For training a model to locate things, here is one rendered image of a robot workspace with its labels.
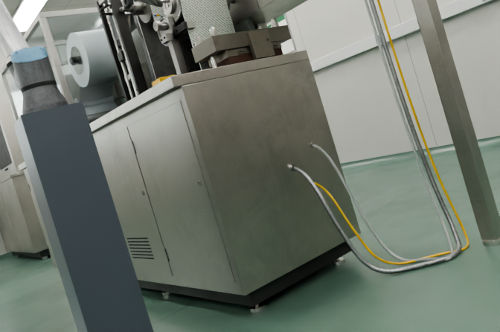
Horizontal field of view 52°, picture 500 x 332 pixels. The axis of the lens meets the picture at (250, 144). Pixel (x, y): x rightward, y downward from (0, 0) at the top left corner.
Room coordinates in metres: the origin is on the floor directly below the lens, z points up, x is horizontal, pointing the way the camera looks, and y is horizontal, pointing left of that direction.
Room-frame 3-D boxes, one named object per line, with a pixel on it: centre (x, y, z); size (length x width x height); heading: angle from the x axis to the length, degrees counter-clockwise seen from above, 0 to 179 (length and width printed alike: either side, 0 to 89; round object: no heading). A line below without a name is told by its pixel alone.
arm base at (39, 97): (1.75, 0.63, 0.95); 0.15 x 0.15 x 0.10
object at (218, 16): (2.20, 0.01, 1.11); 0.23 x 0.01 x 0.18; 126
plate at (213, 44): (2.13, -0.09, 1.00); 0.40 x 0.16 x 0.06; 126
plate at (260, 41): (2.06, -0.16, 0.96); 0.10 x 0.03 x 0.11; 126
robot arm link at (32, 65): (1.76, 0.63, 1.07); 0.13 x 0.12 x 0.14; 25
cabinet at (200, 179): (2.97, 0.66, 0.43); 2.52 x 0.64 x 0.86; 36
